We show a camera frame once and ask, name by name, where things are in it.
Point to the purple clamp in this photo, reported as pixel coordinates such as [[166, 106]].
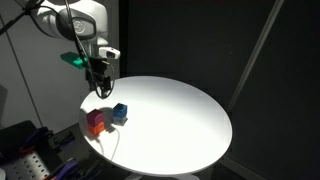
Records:
[[64, 170], [37, 139]]

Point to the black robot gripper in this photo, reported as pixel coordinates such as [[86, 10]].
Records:
[[96, 77]]

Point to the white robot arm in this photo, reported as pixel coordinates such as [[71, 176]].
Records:
[[85, 23]]

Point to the purple clamp upper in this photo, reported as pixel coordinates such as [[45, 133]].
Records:
[[37, 139]]

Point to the pink block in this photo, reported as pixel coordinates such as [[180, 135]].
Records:
[[95, 117]]

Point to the blue block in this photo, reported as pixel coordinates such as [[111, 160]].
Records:
[[120, 110]]

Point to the white round table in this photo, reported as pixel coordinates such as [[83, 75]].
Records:
[[172, 130]]

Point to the orange block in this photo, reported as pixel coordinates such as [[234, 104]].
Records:
[[96, 130]]

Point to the purple clamp lower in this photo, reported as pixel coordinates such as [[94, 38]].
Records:
[[64, 170]]

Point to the grey block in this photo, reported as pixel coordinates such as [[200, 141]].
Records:
[[119, 121]]

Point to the grey diagonal pole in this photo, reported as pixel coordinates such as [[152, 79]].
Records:
[[255, 52]]

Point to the perforated metal plate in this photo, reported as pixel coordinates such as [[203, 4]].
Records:
[[27, 167]]

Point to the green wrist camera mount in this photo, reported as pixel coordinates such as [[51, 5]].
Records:
[[74, 60]]

